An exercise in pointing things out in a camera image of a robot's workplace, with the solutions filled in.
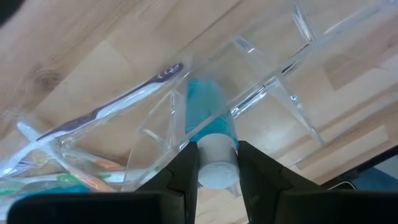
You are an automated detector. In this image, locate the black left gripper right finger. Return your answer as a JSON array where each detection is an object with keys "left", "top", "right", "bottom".
[{"left": 237, "top": 140, "right": 326, "bottom": 224}]

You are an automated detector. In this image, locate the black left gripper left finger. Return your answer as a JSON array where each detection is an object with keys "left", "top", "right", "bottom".
[{"left": 136, "top": 141, "right": 200, "bottom": 224}]

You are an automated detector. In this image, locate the teal mouthwash bottle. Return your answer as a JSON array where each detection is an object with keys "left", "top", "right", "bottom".
[{"left": 185, "top": 78, "right": 241, "bottom": 190}]

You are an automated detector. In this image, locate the purple toothbrush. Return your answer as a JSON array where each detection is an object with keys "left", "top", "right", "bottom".
[{"left": 0, "top": 62, "right": 185, "bottom": 180}]

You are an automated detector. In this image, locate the clear acrylic organizer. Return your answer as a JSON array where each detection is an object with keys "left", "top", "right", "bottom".
[{"left": 119, "top": 0, "right": 398, "bottom": 192}]

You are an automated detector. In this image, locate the orange toothbrush in wrapper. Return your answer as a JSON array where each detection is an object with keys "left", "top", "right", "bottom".
[{"left": 17, "top": 121, "right": 118, "bottom": 193}]

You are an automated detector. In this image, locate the green toothbrush in wrapper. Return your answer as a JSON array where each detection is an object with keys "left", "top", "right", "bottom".
[{"left": 0, "top": 172, "right": 125, "bottom": 197}]

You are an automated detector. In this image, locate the blue toothbrush in wrapper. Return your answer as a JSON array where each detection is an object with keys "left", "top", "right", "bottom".
[{"left": 15, "top": 185, "right": 91, "bottom": 200}]

